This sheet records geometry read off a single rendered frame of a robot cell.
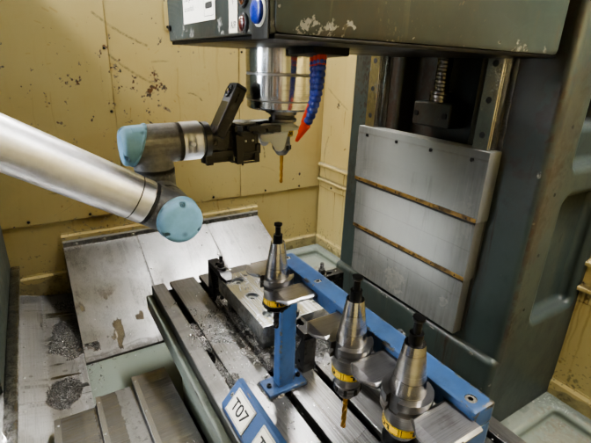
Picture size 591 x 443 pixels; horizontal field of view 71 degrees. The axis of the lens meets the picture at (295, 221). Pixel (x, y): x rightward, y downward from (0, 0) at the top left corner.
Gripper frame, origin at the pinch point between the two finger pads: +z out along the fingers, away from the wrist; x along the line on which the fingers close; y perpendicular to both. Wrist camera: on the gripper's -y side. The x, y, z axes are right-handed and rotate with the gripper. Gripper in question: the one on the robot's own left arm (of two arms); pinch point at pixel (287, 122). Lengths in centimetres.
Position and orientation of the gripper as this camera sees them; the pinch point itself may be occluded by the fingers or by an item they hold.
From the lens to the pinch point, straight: 95.1
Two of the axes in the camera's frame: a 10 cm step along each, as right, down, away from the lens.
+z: 8.5, -1.8, 4.9
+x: 5.2, 3.2, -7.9
